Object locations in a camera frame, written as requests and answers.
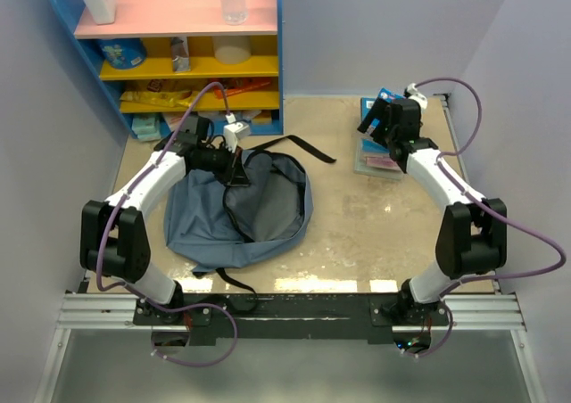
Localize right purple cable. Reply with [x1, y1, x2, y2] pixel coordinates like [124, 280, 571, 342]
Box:
[399, 77, 567, 358]

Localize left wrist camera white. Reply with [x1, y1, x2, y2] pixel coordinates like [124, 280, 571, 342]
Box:
[223, 121, 251, 152]

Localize yellow snack bag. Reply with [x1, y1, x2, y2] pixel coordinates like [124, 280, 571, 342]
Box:
[120, 79, 206, 108]

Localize pink book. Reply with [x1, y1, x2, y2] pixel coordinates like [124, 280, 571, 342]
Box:
[364, 156, 401, 171]

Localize orange snack pack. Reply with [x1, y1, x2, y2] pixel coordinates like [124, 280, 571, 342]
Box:
[209, 77, 273, 97]

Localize aluminium rail frame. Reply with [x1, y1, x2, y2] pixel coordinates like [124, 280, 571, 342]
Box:
[33, 93, 548, 403]

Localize blue wooden shelf unit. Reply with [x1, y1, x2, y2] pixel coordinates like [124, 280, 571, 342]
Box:
[50, 0, 283, 136]

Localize pale green bottom book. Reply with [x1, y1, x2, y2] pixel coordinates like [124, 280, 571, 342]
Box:
[353, 139, 404, 180]

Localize blue grey backpack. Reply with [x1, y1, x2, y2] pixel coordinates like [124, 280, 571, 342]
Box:
[163, 140, 313, 291]

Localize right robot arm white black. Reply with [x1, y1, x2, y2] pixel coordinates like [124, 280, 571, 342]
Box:
[358, 95, 507, 325]

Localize blue barcode book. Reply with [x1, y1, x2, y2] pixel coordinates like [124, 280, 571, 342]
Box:
[360, 97, 405, 157]

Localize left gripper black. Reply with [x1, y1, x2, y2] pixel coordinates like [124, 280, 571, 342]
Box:
[195, 142, 251, 187]

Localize white round container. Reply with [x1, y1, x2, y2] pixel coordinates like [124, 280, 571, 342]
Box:
[212, 36, 252, 65]

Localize teal tissue packs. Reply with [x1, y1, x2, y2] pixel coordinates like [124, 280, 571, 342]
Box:
[131, 113, 161, 141]

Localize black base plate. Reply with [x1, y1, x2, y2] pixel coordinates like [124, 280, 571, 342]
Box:
[133, 293, 448, 345]

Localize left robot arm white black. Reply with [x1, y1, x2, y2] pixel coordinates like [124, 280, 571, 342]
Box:
[79, 114, 251, 325]

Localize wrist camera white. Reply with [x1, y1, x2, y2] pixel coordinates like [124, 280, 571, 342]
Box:
[223, 121, 251, 152]
[403, 83, 428, 111]

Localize blue illustrated book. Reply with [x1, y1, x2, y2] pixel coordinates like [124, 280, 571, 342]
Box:
[358, 87, 404, 134]

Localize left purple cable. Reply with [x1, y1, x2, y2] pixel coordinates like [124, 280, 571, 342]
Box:
[95, 80, 239, 368]

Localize pink white tissue pack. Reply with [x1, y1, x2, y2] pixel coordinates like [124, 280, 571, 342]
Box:
[161, 111, 192, 132]

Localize silver snack pouch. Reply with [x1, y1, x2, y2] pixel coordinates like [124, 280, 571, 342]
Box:
[170, 37, 190, 73]

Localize blue snack cup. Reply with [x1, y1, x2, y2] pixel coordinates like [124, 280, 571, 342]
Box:
[97, 38, 146, 70]

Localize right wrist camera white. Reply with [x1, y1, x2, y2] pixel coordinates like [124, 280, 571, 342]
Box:
[403, 83, 428, 111]

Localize purple cable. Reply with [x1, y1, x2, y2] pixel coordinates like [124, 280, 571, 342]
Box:
[399, 77, 567, 358]
[95, 80, 239, 368]

